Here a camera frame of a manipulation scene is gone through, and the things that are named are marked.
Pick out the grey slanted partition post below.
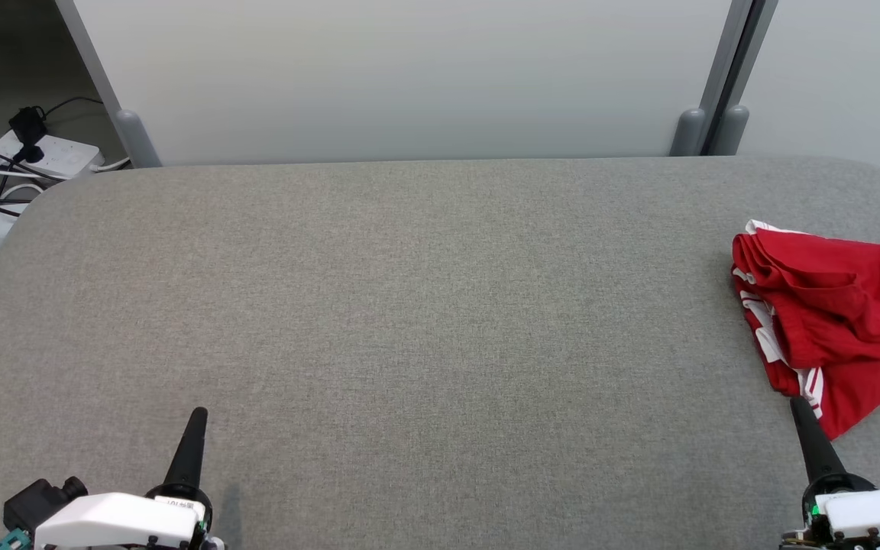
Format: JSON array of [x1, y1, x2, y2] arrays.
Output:
[[54, 0, 163, 169]]

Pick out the red Bulls jersey white sleeves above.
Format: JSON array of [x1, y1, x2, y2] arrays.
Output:
[[736, 286, 880, 442]]

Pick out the white power strip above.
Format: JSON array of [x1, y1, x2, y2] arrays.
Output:
[[0, 131, 104, 181]]

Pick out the narrow white partition panel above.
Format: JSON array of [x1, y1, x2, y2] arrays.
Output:
[[738, 0, 880, 182]]

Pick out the black plug adapter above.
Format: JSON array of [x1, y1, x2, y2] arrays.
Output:
[[10, 107, 49, 164]]

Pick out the red shorts white stripe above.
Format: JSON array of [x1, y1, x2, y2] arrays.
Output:
[[730, 219, 880, 371]]

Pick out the wide white partition panel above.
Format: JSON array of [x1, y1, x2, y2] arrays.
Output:
[[73, 0, 737, 166]]

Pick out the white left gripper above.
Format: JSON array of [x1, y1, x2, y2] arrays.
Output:
[[32, 406, 215, 550]]

